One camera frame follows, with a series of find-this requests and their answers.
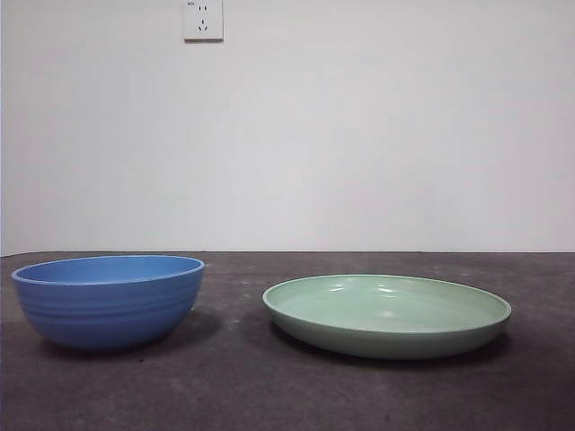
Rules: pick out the pale green plate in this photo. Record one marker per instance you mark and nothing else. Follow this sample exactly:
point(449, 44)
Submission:
point(386, 341)

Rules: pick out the blue ribbed bowl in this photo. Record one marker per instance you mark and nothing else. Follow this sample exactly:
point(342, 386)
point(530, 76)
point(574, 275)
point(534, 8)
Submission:
point(108, 310)

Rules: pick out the white wall socket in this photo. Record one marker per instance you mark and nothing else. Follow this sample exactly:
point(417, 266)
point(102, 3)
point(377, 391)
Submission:
point(203, 22)

